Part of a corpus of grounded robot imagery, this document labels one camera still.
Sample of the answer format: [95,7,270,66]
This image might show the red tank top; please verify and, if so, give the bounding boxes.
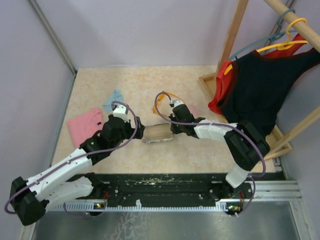
[208,33,307,115]

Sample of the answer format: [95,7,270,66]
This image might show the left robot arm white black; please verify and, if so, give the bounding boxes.
[4,112,145,226]

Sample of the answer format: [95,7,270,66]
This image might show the orange sunglasses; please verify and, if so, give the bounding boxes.
[152,90,185,115]

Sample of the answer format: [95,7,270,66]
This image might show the yellow hanger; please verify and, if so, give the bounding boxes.
[223,17,309,75]

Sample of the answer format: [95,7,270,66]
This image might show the pink folded garment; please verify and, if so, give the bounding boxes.
[67,107,104,148]

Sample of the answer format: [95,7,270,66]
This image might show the navy tank top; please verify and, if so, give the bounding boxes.
[221,48,320,137]

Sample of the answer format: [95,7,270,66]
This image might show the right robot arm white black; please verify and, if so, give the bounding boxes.
[169,100,270,198]

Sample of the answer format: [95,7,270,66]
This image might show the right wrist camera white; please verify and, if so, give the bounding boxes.
[169,100,185,108]

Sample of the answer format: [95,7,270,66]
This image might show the newspaper print glasses case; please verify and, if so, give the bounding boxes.
[142,123,174,144]

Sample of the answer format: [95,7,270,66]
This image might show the pink glasses case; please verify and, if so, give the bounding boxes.
[187,104,198,119]

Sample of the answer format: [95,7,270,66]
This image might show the teal hanger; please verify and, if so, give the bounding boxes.
[228,8,296,61]

